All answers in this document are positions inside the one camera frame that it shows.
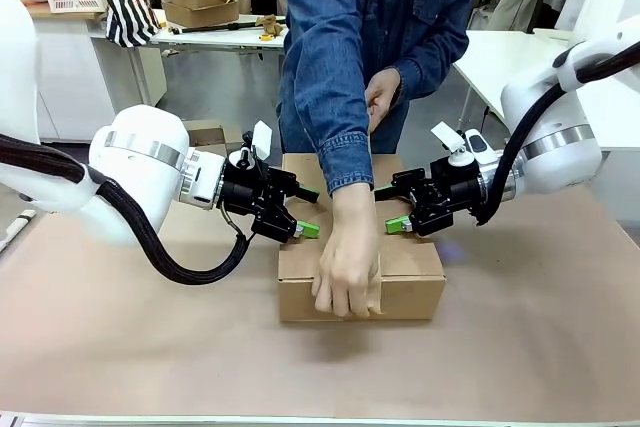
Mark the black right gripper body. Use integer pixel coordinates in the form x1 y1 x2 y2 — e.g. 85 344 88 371
424 157 484 218

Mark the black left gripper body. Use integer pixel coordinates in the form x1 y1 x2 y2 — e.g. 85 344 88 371
222 161 276 221

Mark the brown cardboard shipping box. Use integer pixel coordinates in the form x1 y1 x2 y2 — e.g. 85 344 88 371
276 152 448 324

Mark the person right forearm denim sleeve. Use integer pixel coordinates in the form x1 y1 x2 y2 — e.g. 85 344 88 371
294 86 379 243

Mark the person left forearm denim sleeve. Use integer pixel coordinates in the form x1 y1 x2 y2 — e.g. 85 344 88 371
397 29 471 103

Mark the cardboard box on floor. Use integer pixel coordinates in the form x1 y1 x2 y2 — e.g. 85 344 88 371
182 119 229 158

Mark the open cardboard box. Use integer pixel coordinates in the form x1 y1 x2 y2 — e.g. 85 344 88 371
152 0 247 30

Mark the person right hand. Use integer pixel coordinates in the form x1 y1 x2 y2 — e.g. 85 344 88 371
310 231 381 319

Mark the person left hand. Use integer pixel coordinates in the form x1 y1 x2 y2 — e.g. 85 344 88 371
363 68 404 134

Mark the white side table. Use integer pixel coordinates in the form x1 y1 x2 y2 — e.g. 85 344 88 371
452 29 601 123

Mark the white background table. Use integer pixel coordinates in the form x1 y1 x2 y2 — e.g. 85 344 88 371
89 21 287 108

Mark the crumpled brown paper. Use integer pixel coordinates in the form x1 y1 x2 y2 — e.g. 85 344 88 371
255 14 286 38

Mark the long black rod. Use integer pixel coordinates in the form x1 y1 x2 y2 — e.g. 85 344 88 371
169 19 289 36

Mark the person torso in denim shirt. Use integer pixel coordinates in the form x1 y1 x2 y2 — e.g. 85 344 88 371
276 0 484 156

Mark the white cabinet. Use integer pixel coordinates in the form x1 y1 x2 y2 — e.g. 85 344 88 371
34 16 121 143

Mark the black white striped bag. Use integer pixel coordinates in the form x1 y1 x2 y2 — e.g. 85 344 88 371
102 0 162 50

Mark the white stick with black band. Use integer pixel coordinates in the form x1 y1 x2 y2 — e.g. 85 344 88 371
0 210 37 253

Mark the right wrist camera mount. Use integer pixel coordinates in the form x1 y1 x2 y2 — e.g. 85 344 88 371
431 121 474 167

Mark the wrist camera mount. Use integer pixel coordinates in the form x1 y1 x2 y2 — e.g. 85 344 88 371
431 121 474 167
238 121 274 168

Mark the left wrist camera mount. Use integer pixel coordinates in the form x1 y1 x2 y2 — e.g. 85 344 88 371
238 121 274 168

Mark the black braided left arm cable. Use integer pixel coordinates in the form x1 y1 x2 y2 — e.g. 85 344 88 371
0 134 251 286

